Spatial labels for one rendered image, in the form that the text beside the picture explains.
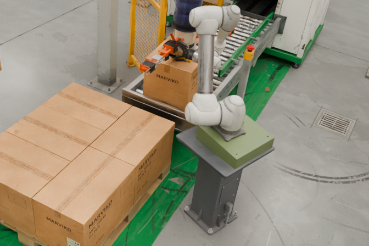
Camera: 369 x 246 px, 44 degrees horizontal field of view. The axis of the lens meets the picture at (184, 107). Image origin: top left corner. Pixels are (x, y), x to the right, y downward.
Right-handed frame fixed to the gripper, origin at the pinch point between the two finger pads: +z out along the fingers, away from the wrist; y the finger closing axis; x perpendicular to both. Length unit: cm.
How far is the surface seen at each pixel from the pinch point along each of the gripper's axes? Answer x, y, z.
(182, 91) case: -3.9, 31.9, -15.7
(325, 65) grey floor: 261, 107, -96
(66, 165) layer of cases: -101, 53, 22
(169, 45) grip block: 0.5, -1.9, 0.8
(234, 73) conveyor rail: 73, 48, -34
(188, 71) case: -2.4, 12.8, -18.5
